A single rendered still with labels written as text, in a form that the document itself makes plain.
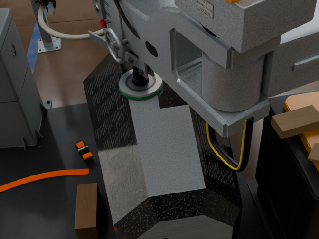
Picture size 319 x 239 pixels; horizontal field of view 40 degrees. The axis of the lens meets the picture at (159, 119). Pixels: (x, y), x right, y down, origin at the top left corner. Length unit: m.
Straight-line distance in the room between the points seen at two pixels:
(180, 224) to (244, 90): 0.65
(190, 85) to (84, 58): 2.33
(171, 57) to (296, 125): 0.71
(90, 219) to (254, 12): 1.73
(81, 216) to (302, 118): 1.30
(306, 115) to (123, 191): 0.86
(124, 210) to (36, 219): 1.01
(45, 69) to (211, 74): 2.56
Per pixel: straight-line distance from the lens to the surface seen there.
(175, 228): 1.79
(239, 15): 1.07
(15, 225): 2.78
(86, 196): 2.61
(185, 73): 1.56
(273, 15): 1.14
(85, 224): 2.51
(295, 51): 1.39
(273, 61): 1.37
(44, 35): 3.93
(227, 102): 1.38
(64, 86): 3.54
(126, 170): 1.90
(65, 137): 3.12
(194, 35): 1.33
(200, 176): 1.78
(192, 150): 1.87
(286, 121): 1.98
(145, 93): 2.10
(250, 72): 1.33
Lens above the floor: 2.22
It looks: 45 degrees down
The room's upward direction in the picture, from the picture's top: 5 degrees counter-clockwise
